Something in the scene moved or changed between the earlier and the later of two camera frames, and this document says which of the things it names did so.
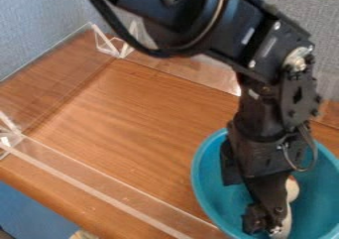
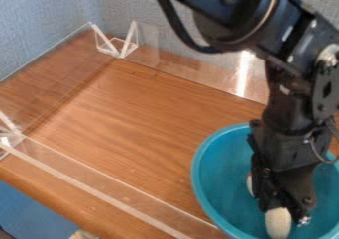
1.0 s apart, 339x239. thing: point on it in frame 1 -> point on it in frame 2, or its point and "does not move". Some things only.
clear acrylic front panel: x=143 y=202 does not move
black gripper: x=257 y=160 -> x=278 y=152
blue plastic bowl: x=316 y=212 does not move
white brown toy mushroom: x=282 y=231 does not move
